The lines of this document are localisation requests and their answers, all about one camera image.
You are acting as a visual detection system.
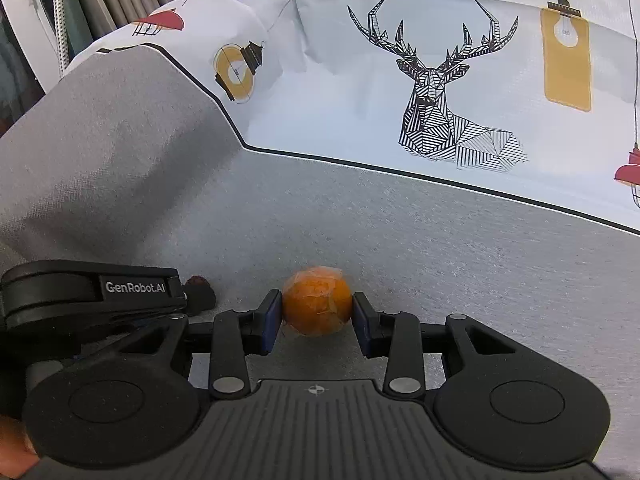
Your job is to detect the folded grey printed quilt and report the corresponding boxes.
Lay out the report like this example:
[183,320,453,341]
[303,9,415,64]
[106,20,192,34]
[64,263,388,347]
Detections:
[0,0,301,273]

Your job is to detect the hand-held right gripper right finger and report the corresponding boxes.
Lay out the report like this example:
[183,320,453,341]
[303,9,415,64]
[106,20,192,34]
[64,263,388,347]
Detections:
[352,292,528,401]

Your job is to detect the black and white braided cord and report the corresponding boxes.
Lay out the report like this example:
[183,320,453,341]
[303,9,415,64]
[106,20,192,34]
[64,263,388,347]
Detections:
[50,0,72,78]

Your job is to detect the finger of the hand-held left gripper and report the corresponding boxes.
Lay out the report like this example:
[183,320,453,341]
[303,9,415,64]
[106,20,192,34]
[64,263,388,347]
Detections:
[182,284,217,317]

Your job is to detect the plastic-wrapped orange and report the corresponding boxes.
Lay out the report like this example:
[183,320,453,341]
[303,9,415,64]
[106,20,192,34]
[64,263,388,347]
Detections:
[282,265,353,338]

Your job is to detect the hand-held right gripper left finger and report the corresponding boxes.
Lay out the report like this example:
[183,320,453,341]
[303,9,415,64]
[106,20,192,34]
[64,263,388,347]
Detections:
[112,289,283,401]

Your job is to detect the person's left hand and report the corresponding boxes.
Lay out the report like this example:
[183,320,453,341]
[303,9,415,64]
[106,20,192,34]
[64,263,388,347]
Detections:
[0,412,40,462]

